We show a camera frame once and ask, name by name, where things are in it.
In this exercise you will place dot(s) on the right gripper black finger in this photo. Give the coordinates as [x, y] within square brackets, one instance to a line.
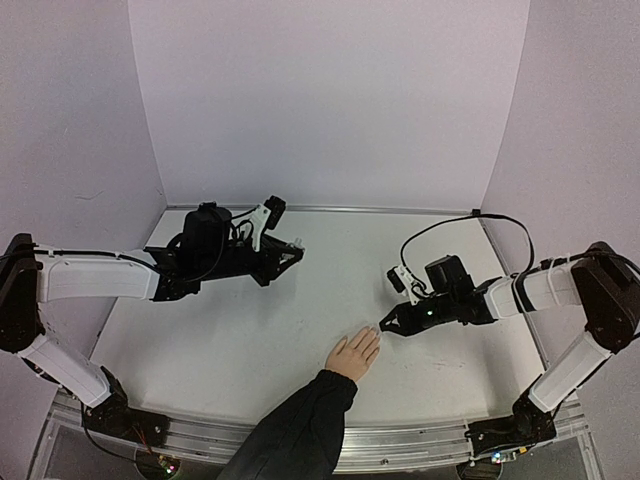
[398, 330]
[400, 316]

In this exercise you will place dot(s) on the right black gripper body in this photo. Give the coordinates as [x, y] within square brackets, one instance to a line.
[410, 316]

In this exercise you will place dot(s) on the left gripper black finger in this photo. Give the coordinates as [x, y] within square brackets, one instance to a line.
[276, 243]
[276, 262]

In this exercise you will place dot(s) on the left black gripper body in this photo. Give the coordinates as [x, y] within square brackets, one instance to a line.
[222, 264]

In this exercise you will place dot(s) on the clear nail polish bottle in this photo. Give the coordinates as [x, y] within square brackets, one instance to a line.
[297, 243]

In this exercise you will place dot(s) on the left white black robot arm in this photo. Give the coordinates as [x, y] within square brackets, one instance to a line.
[32, 275]

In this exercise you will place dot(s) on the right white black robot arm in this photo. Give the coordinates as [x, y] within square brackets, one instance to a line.
[600, 283]

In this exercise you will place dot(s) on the black sleeved forearm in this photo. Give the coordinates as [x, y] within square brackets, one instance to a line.
[300, 439]

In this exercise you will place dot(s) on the person's bare hand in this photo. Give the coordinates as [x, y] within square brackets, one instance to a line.
[353, 357]

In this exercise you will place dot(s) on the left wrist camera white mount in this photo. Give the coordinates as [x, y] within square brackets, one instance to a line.
[265, 217]

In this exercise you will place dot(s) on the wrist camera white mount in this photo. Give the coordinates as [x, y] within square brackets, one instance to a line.
[265, 217]
[405, 283]

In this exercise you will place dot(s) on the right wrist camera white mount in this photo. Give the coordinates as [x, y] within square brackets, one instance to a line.
[405, 283]

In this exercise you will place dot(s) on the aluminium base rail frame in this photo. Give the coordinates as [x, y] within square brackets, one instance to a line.
[200, 449]

